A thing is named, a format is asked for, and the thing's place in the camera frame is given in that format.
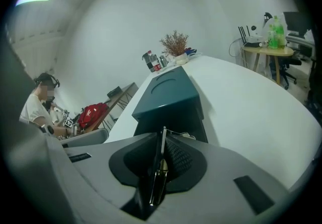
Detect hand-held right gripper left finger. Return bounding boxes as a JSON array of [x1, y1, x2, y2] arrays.
[[62, 127, 164, 224]]

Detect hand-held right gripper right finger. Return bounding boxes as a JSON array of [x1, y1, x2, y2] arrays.
[[150, 133, 300, 224]]

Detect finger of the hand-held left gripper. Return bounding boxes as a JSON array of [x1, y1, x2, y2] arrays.
[[60, 128, 109, 148]]

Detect dark teal metal drawer cabinet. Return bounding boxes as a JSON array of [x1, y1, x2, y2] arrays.
[[131, 64, 209, 143]]

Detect red backpack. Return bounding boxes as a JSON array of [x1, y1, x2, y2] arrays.
[[77, 102, 109, 129]]

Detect small black box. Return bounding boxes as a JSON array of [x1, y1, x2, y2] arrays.
[[107, 87, 123, 98]]

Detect white table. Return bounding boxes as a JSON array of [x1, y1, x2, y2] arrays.
[[103, 54, 318, 191]]

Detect red label water bottle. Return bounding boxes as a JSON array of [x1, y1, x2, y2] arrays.
[[147, 50, 162, 73]]

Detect dried plant in pot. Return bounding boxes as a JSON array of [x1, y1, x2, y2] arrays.
[[159, 30, 191, 65]]

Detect black office chair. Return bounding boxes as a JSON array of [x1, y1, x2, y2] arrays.
[[269, 53, 303, 90]]

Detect round wooden side table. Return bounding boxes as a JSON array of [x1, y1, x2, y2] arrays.
[[240, 44, 295, 86]]

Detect white router black antennas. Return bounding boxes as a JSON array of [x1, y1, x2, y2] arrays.
[[237, 25, 265, 48]]

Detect green plastic bottle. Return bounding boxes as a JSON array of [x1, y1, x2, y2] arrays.
[[267, 23, 279, 50], [273, 15, 286, 48]]

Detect black computer monitor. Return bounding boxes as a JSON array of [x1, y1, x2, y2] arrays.
[[282, 11, 313, 35]]

